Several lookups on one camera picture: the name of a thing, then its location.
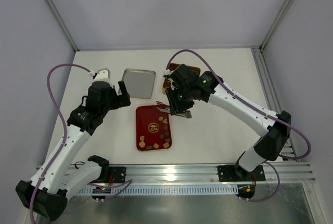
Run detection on silver tin lid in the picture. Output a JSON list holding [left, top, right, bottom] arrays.
[[122, 69, 156, 99]]

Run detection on silver metal tongs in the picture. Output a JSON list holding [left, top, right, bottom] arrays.
[[156, 101, 192, 119]]

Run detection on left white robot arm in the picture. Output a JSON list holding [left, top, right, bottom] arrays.
[[15, 68, 131, 223]]

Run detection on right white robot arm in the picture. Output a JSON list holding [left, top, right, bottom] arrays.
[[164, 64, 291, 179]]

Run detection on gold chocolate tin box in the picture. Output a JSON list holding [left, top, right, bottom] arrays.
[[162, 63, 201, 95]]

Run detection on tan square chocolate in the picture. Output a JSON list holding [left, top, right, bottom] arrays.
[[139, 141, 145, 148]]

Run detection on red rectangular tray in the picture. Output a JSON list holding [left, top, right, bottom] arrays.
[[136, 104, 172, 152]]

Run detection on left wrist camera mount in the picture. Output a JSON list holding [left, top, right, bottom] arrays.
[[88, 68, 113, 87]]

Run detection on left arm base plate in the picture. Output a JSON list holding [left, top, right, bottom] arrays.
[[107, 166, 126, 184]]

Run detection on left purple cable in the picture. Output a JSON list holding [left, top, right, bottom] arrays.
[[27, 64, 133, 224]]

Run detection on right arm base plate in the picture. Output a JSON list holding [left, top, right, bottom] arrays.
[[217, 165, 266, 182]]

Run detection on aluminium mounting rail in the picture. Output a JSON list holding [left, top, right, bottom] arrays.
[[36, 163, 317, 197]]

